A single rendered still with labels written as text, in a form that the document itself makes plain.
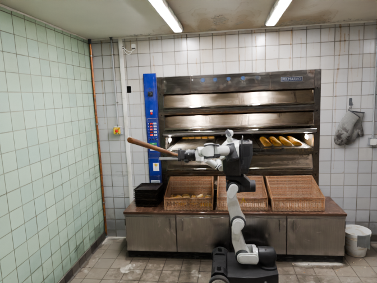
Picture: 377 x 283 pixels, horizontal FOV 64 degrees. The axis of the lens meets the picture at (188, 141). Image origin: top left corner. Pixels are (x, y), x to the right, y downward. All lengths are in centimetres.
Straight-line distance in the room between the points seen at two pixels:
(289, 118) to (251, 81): 64
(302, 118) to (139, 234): 234
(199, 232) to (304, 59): 231
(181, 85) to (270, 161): 144
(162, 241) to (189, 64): 210
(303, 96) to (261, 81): 51
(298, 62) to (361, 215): 201
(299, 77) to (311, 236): 178
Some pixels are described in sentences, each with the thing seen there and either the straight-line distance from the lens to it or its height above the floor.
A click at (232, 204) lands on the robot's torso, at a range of 296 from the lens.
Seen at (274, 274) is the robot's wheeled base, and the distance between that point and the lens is 318.
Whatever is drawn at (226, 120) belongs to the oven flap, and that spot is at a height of 154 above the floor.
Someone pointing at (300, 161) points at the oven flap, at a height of 102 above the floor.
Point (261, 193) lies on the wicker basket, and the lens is 382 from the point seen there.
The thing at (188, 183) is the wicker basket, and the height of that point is 76.
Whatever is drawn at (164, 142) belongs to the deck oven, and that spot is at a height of 129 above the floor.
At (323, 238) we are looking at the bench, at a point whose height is 30.
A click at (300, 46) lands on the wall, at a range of 383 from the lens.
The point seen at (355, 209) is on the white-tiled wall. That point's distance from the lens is 425.
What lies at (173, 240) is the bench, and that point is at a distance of 359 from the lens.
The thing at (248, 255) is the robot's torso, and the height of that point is 32.
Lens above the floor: 185
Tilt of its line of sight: 8 degrees down
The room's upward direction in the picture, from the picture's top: 2 degrees counter-clockwise
